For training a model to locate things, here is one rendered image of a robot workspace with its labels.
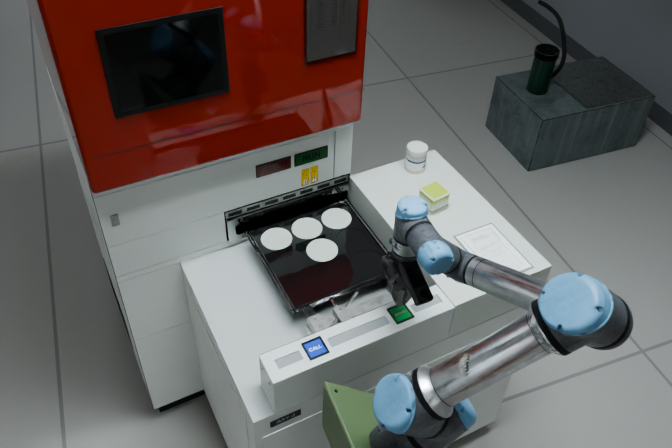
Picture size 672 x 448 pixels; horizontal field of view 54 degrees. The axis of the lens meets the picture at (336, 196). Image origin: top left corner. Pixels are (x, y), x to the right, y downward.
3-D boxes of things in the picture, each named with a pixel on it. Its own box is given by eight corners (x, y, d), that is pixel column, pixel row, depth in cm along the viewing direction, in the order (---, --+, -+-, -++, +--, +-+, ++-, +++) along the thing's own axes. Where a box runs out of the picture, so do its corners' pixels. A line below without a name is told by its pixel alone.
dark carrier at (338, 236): (250, 232, 211) (250, 231, 211) (344, 202, 224) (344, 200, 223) (294, 309, 189) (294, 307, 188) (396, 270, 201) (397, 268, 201)
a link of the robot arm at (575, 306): (414, 449, 143) (643, 331, 122) (373, 441, 133) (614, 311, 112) (398, 397, 151) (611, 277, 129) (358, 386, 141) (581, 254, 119)
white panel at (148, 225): (115, 277, 205) (87, 179, 179) (345, 202, 235) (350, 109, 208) (117, 284, 203) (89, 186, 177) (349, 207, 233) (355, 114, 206)
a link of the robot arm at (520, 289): (658, 316, 131) (466, 245, 167) (639, 302, 124) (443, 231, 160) (635, 369, 130) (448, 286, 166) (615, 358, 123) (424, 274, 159)
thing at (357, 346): (260, 385, 178) (257, 355, 169) (430, 314, 198) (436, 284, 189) (274, 414, 172) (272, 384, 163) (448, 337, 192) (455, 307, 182)
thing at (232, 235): (227, 239, 215) (225, 218, 209) (345, 201, 231) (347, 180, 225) (229, 243, 214) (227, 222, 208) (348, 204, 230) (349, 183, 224)
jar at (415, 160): (400, 165, 228) (403, 143, 222) (417, 160, 231) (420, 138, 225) (411, 177, 224) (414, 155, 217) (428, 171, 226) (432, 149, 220)
